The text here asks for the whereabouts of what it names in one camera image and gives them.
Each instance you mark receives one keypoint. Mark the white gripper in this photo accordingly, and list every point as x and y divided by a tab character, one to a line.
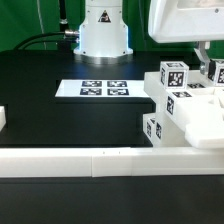
188	21

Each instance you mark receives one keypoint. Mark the white tagged cube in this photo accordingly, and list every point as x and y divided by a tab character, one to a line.
173	74
216	72

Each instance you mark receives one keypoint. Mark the white chair back frame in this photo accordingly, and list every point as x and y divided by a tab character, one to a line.
192	116

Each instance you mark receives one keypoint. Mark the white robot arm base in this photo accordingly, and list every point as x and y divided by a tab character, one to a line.
103	35

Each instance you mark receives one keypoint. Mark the white U-shaped fence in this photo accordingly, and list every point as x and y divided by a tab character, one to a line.
44	162

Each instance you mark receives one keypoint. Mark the white tag plate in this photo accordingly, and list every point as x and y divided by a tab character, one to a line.
71	88

